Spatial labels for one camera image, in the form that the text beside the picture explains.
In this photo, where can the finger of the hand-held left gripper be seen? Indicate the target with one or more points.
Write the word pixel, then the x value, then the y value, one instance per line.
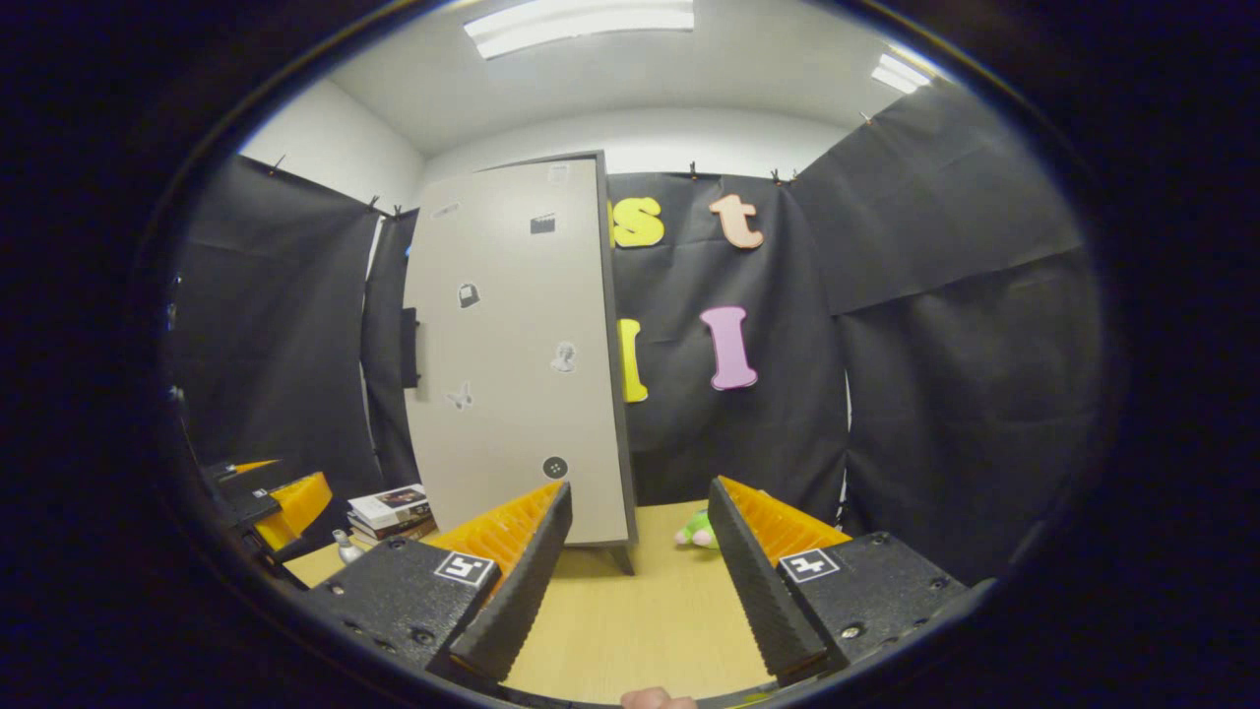
pixel 295 507
pixel 251 465

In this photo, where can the stack of books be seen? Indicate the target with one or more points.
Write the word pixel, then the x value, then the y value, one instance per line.
pixel 389 504

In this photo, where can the black backdrop cloth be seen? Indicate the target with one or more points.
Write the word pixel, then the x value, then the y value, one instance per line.
pixel 935 394

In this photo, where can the dark gray cabinet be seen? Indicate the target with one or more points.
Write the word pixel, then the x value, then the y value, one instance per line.
pixel 622 463

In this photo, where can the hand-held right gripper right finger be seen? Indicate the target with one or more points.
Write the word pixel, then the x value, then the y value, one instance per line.
pixel 763 591

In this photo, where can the beige cabinet door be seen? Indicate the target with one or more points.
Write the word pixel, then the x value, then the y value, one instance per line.
pixel 512 345

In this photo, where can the long ceiling light panel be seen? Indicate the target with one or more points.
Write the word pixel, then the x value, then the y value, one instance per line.
pixel 581 22

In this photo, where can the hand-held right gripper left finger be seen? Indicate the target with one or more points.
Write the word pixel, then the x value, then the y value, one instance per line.
pixel 527 591

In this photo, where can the small ceiling light panel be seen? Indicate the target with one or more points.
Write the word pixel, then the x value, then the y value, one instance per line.
pixel 901 74

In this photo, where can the green and pink toy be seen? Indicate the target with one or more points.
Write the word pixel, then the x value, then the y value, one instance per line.
pixel 699 532

